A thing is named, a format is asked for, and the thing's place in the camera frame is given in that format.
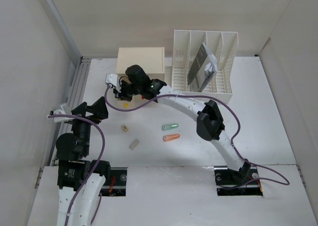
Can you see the orange correction tape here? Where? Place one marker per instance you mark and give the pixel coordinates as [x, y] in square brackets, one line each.
[170, 137]

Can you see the white rectangular eraser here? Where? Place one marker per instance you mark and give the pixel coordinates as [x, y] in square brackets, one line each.
[133, 144]

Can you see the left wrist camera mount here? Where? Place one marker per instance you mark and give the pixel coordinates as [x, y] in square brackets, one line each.
[62, 109]

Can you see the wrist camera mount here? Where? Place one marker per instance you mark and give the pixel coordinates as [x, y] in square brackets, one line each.
[113, 80]
[62, 109]

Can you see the cream drawer cabinet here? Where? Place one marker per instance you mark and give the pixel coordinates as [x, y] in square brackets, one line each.
[150, 59]

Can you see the white file organizer rack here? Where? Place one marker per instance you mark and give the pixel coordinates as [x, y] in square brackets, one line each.
[185, 48]

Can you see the grey setup guide booklet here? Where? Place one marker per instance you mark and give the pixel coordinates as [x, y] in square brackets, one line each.
[202, 70]

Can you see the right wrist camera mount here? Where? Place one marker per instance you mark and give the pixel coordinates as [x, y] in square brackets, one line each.
[113, 80]

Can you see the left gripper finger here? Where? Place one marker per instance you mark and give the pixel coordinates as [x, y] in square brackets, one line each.
[99, 105]
[101, 115]

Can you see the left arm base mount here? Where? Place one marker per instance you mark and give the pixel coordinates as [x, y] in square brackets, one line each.
[115, 184]

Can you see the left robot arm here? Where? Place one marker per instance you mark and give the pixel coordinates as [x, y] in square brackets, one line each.
[79, 180]

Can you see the aluminium rail frame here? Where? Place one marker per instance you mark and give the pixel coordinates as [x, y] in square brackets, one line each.
[73, 97]

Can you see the green correction tape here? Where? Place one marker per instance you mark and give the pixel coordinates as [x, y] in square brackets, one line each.
[171, 126]

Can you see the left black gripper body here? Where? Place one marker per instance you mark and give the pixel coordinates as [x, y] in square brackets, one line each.
[89, 109]

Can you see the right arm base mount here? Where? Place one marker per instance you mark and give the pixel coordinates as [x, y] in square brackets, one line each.
[233, 183]

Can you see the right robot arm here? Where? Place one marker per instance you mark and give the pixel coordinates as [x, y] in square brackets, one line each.
[209, 121]

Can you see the small yellow eraser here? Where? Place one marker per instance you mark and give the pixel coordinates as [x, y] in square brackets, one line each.
[124, 128]

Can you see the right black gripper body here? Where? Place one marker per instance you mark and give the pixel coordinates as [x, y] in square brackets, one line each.
[127, 91]

